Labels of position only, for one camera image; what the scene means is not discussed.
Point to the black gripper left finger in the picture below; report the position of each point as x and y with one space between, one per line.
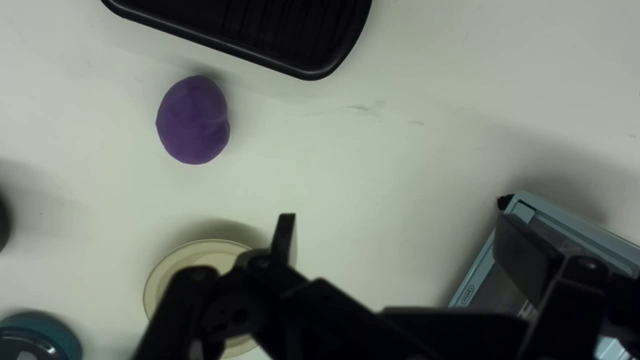
200 306

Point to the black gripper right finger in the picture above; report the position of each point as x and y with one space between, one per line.
581 306

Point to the light blue toaster oven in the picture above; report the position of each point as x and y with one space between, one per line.
601 233

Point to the beige bowl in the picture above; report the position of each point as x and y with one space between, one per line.
172 266

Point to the purple ball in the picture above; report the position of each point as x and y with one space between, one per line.
193 120

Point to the black baking tray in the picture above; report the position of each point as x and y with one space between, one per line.
266 27

